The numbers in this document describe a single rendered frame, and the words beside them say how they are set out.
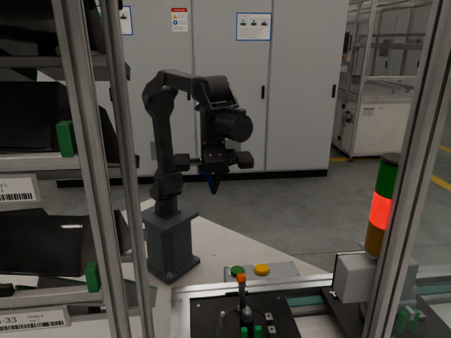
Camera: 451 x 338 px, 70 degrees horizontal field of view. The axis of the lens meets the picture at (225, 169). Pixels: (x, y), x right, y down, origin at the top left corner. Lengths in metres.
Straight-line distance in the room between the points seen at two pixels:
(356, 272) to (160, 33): 3.20
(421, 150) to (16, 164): 0.45
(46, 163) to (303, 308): 0.73
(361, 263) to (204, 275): 0.64
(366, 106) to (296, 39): 1.53
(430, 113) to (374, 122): 4.38
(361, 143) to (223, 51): 2.36
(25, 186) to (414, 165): 0.44
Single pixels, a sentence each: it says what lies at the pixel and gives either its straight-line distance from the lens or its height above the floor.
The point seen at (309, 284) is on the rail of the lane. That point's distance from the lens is 0.95.
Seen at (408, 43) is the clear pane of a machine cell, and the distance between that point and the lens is 4.87.
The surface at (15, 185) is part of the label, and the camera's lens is 0.36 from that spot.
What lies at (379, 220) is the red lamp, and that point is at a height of 1.32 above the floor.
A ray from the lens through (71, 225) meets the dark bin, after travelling 0.44.
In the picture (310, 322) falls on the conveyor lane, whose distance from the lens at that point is 0.92.
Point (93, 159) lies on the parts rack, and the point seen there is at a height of 1.47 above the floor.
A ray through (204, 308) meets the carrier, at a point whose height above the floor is 0.97.
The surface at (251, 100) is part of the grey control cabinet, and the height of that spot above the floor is 0.96.
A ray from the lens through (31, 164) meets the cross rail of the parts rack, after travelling 0.35.
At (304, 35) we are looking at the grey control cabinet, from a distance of 3.71.
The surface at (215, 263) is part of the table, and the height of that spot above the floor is 0.86.
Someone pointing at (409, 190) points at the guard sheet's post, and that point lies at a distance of 0.49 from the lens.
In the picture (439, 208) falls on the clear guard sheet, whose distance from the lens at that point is 0.55.
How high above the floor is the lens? 1.57
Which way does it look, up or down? 22 degrees down
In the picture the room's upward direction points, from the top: straight up
